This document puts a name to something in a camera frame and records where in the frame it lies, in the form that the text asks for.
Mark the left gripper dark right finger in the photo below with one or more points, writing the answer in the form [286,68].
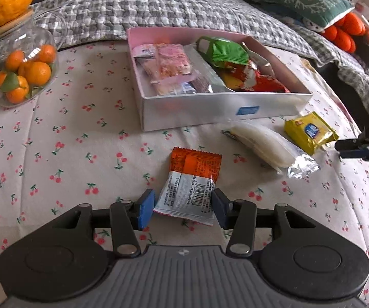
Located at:
[239,216]

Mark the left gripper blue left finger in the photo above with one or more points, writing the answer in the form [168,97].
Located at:
[128,217]

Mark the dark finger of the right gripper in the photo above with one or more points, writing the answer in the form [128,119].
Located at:
[350,145]

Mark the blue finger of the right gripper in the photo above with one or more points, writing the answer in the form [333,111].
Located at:
[360,153]

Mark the yellow foil biscuit packet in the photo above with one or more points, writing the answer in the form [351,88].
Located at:
[309,132]

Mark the orange white wafer packet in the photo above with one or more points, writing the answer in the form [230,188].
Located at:
[192,178]

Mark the clear white cracker packet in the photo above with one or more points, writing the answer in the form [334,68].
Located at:
[275,150]

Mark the red candy packet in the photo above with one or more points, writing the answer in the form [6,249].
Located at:
[247,72]
[266,83]

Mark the gold foil snack bar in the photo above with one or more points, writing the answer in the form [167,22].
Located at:
[231,81]

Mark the grey white long snack bar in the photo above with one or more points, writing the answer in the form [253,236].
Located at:
[207,80]

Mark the clear rice cracker packet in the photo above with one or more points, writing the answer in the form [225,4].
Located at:
[170,89]

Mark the pink crispy rice packet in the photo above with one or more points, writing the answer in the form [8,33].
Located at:
[165,64]

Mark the green snack packet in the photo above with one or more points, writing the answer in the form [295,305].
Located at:
[220,52]

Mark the cherry print tablecloth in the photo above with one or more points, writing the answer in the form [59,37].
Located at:
[81,141]

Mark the orange plush toy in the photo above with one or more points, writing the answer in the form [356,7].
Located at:
[342,33]

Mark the pink silver cardboard box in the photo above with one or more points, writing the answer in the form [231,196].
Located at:
[205,99]

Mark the green embroidered pillow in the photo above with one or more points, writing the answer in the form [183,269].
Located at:
[321,13]

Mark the glass jar with small oranges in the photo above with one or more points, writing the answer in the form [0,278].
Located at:
[29,58]

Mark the grey checkered blanket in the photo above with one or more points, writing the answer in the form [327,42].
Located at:
[94,20]

